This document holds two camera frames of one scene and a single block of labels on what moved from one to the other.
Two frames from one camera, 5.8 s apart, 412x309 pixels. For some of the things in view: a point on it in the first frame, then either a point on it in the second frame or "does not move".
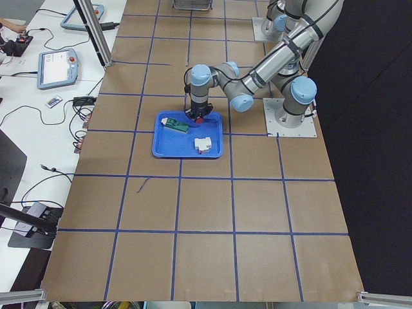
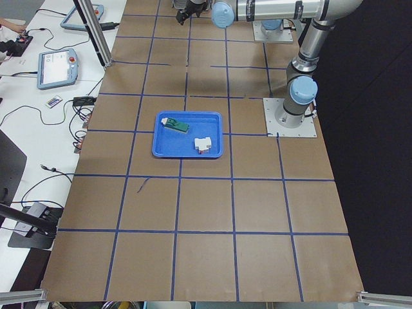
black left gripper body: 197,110 -> 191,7
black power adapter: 84,101 does not move
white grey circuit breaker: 202,144 does not move
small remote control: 53,102 does not move
